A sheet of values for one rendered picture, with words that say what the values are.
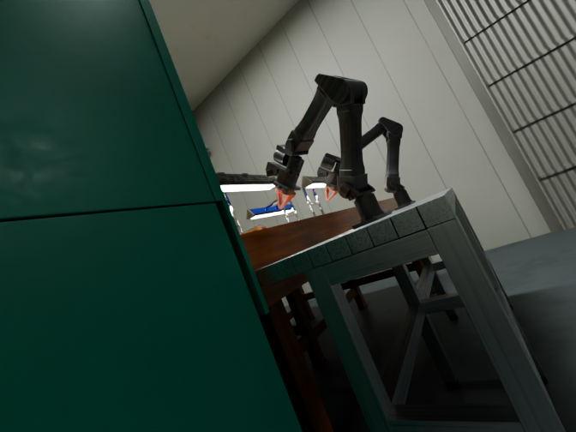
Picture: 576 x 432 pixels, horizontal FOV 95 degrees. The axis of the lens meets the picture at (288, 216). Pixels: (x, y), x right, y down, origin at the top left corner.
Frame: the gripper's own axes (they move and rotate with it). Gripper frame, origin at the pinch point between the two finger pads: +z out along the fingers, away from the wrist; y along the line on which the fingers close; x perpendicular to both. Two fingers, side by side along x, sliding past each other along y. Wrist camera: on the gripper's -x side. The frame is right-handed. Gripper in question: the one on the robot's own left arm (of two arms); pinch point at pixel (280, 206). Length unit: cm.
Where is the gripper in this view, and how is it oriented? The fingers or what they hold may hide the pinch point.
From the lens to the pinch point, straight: 102.6
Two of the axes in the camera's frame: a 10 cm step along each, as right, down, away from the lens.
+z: -3.2, 8.9, 3.3
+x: 7.7, 4.5, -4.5
